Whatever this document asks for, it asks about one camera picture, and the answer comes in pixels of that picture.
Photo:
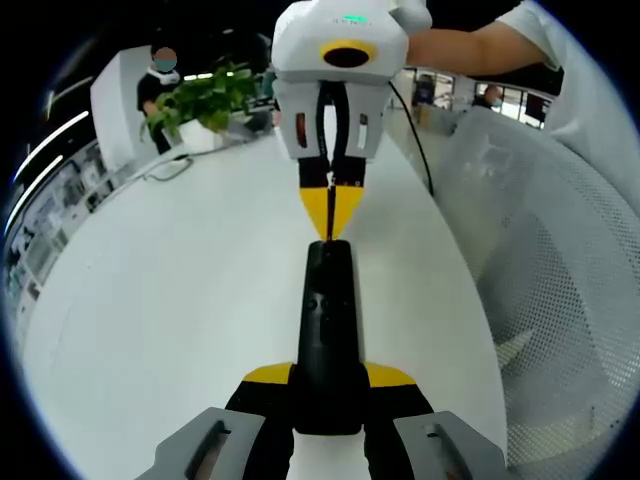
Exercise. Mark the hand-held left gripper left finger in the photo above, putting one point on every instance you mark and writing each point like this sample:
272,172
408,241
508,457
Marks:
260,415

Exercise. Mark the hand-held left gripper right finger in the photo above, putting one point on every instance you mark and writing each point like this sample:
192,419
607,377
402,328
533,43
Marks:
395,415

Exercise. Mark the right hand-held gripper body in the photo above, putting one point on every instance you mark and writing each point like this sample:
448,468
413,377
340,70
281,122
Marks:
310,30

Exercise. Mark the black cylindrical bar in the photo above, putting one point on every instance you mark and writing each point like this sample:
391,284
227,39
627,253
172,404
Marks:
327,300

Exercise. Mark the green potted plant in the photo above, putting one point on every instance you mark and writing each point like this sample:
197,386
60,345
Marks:
210,95

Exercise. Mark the plant pot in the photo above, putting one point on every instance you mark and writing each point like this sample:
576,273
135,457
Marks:
200,136

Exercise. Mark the grey mesh office chair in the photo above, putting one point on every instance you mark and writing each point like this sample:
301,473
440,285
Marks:
550,250

